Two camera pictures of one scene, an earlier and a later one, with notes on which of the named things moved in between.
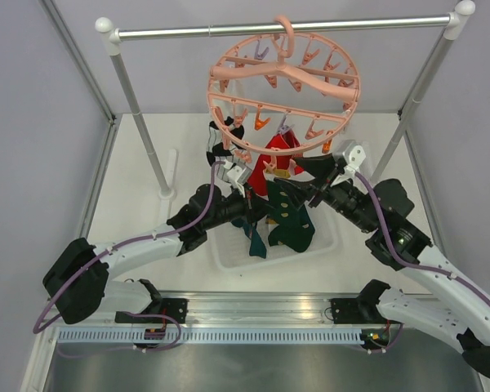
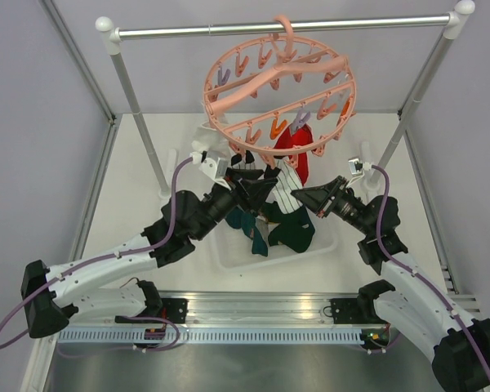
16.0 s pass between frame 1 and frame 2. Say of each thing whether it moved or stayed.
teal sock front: stayed
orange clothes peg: moved
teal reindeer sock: stayed
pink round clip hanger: stayed
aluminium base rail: stayed
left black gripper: moved
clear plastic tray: stayed
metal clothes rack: stayed
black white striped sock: moved
